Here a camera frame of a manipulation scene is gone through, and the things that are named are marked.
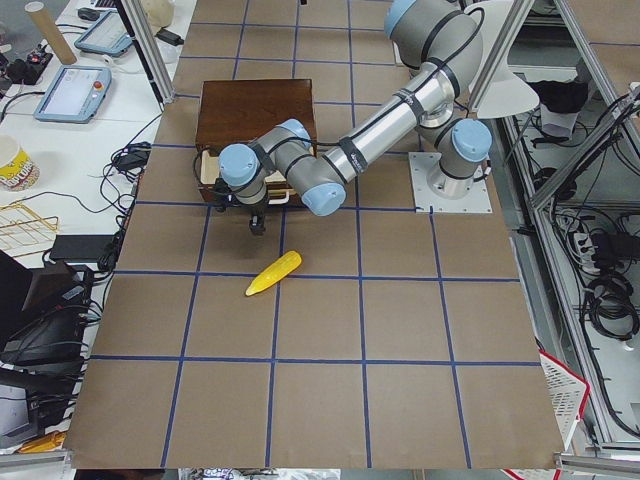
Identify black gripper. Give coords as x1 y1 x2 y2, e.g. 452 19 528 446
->
243 200 268 236

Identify wooden drawer with white handle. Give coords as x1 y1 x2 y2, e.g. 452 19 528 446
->
194 148 298 205

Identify yellow corn cob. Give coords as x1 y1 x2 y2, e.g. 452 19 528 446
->
245 251 302 297

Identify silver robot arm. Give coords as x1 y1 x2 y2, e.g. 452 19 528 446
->
218 1 492 235

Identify dark wooden drawer box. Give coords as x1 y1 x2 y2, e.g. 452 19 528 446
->
195 79 317 150

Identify black power adapter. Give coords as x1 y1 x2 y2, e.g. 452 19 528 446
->
155 28 184 46

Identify near blue teach pendant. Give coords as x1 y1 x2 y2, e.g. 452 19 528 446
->
33 66 112 124

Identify blue teach pendant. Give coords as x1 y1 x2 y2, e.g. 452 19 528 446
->
74 10 132 57
33 66 112 124

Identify beige cap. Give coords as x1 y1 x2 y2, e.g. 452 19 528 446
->
141 0 175 31

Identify far blue teach pendant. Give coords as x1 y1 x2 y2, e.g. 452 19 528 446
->
74 10 132 57

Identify popcorn paper cup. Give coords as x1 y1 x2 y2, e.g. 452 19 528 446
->
0 134 40 191

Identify cardboard tube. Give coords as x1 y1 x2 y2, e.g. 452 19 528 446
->
24 1 77 65

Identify white chair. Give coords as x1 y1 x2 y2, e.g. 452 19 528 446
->
464 1 539 119

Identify white red basket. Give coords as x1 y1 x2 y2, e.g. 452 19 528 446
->
539 350 591 451

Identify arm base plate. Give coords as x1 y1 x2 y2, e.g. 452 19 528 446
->
408 152 493 215

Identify aluminium frame post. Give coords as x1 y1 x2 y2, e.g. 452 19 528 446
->
115 0 175 105

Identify gold wire rack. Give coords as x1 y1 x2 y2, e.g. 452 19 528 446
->
0 203 59 257

